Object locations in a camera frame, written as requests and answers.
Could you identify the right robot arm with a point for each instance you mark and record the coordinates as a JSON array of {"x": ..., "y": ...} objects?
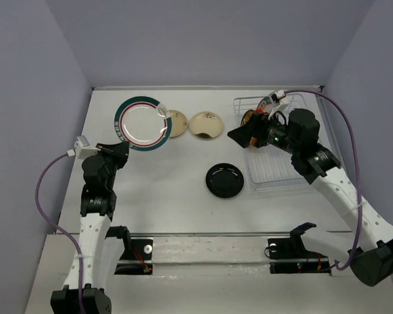
[{"x": 370, "y": 256}]

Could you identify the yellow brown patterned plate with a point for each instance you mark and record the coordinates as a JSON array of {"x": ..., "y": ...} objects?
[{"x": 246, "y": 117}]

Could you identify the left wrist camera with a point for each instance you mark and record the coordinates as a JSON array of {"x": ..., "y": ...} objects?
[{"x": 83, "y": 149}]

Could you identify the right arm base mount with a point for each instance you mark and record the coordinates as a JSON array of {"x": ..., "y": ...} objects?
[{"x": 288, "y": 255}]

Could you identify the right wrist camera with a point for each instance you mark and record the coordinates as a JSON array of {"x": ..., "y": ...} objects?
[{"x": 280, "y": 102}]

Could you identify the green red striped plate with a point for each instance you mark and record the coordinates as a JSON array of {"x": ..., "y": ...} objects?
[{"x": 143, "y": 122}]

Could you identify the beige plate green patch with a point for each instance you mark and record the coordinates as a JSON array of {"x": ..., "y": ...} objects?
[{"x": 206, "y": 125}]

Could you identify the white wire dish rack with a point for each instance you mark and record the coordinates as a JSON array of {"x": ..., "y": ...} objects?
[{"x": 270, "y": 167}]

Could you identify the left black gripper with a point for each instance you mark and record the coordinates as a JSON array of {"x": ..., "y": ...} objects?
[{"x": 120, "y": 150}]

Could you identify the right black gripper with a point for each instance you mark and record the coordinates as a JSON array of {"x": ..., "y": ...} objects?
[{"x": 242, "y": 134}]

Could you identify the black plate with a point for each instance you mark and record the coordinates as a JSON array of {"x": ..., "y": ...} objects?
[{"x": 224, "y": 180}]

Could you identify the green rim lettered plate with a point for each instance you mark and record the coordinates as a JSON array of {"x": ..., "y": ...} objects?
[{"x": 265, "y": 105}]

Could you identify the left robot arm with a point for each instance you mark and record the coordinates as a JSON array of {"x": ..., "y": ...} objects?
[{"x": 99, "y": 245}]

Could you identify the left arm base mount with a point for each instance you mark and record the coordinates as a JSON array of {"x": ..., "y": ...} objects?
[{"x": 136, "y": 258}]

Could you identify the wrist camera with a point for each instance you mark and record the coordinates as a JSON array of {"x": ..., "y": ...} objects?
[
  {"x": 83, "y": 149},
  {"x": 280, "y": 102}
]

